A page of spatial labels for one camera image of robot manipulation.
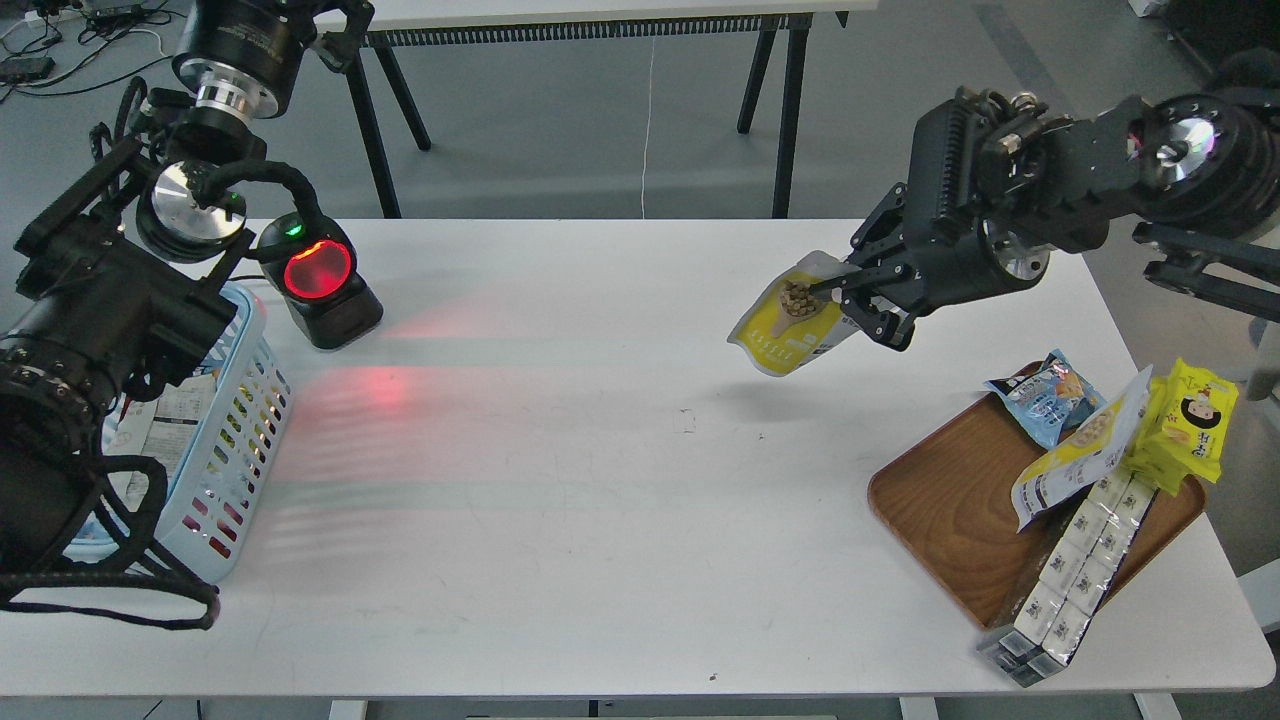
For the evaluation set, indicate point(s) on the light blue plastic basket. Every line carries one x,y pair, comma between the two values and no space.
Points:
210,504

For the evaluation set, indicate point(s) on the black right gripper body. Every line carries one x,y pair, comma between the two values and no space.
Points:
994,183

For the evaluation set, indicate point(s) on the black barcode scanner red window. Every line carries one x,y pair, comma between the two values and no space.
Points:
317,275

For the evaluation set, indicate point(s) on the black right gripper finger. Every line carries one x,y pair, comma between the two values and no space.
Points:
879,236
860,295

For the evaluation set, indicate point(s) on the yellow white nut snack pouch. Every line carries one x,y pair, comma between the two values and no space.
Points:
786,328

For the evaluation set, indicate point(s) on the background table black legs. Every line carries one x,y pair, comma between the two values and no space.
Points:
442,23

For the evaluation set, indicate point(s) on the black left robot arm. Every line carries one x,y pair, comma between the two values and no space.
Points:
126,272

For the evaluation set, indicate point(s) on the silver white snack multipack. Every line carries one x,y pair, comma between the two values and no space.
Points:
1045,616

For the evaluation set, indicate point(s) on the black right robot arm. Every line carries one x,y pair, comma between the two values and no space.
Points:
1208,192

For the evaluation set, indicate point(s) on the brown wooden tray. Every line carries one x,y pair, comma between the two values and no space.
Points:
948,500

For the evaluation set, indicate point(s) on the blue snack bag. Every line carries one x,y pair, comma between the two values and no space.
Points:
1048,401

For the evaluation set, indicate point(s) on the white snack packet in basket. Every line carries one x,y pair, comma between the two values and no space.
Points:
164,428

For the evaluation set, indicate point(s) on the yellow cartoon face snack pack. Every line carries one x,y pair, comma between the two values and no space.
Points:
1184,430

